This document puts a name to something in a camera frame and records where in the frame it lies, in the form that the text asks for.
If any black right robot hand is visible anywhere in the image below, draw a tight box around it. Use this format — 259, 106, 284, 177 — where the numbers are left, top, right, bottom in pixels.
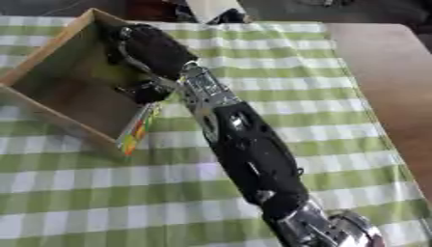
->
104, 23, 200, 105

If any tan cardboard box green inside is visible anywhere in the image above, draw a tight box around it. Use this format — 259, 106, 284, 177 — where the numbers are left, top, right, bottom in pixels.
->
0, 7, 166, 158

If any white panel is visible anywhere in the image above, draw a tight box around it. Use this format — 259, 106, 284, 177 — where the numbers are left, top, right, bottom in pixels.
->
183, 0, 249, 24

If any black bag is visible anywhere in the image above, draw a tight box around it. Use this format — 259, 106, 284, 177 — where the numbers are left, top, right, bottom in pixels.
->
205, 8, 250, 25

